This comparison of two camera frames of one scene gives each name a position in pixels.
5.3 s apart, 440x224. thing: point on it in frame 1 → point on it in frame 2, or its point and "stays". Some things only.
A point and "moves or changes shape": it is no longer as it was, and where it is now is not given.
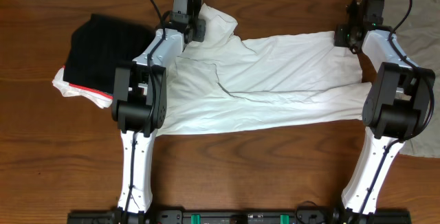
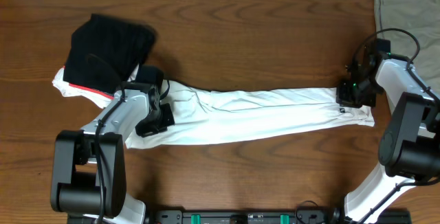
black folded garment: x=99 y=46 stays
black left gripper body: x=199 y=29 → x=155 y=124
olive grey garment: x=414 y=18 stays
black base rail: x=238 y=216 stays
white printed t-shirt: x=221 y=82 moves or changes shape
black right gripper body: x=343 y=36 → x=362 y=91
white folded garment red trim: x=104 y=99 stays
